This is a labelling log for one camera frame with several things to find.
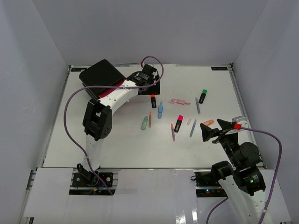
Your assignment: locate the purple cable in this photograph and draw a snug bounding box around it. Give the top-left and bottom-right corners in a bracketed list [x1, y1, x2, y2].
[205, 126, 283, 224]
[64, 56, 164, 196]

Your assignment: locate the pink cap black highlighter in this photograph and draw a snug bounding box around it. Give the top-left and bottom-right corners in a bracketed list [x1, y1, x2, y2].
[174, 115, 184, 133]

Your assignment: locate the orange slim highlighter pen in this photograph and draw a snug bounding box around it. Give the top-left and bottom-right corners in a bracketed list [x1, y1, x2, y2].
[148, 111, 152, 128]

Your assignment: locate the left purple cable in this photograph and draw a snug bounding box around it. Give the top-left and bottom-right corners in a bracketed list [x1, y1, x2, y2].
[64, 56, 164, 196]

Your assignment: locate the purple slim highlighter pen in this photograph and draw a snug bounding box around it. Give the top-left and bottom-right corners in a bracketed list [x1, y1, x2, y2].
[195, 97, 200, 114]

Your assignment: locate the pink slim highlighter pen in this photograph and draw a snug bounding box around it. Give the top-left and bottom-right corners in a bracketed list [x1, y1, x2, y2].
[171, 123, 176, 141]

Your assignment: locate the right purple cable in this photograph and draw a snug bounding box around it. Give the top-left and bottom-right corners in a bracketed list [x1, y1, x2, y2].
[205, 126, 283, 224]

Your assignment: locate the black drawer cabinet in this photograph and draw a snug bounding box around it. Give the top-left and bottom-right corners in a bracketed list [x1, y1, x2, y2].
[79, 59, 126, 100]

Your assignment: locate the pink translucent highlighter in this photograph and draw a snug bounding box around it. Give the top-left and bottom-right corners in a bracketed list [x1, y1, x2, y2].
[170, 98, 190, 105]

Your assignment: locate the orange cap black highlighter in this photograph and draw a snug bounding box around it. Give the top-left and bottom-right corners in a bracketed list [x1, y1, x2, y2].
[150, 95, 157, 108]

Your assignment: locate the orange translucent highlighter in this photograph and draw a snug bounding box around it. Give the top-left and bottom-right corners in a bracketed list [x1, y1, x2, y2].
[203, 119, 214, 126]

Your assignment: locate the green translucent highlighter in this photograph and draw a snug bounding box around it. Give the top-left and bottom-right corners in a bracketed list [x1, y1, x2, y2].
[141, 116, 149, 130]

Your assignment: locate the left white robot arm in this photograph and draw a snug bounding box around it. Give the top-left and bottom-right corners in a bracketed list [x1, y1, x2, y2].
[77, 59, 160, 186]

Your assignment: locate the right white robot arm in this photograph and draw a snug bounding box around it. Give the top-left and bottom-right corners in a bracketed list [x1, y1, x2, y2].
[200, 119, 266, 224]

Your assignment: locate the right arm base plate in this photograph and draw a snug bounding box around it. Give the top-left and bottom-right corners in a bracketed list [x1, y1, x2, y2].
[190, 171, 220, 187]

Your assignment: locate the pink drawer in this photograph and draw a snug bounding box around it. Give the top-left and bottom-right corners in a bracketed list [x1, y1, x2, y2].
[98, 79, 125, 98]

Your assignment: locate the blue slim highlighter pen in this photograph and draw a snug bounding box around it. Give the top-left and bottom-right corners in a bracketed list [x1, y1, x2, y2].
[189, 119, 197, 138]

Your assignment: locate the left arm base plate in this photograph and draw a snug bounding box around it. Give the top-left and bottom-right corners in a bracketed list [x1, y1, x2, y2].
[71, 172, 114, 188]

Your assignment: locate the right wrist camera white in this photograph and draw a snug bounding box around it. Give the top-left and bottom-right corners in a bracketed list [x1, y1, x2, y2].
[226, 116, 249, 135]

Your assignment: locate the blue translucent highlighter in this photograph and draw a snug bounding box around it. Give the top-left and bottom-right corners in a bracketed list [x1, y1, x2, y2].
[157, 101, 164, 119]

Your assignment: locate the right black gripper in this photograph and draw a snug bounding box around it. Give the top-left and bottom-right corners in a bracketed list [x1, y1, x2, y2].
[200, 119, 240, 167]

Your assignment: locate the green cap black highlighter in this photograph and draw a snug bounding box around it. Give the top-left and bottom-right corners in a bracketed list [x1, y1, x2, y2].
[199, 89, 207, 104]

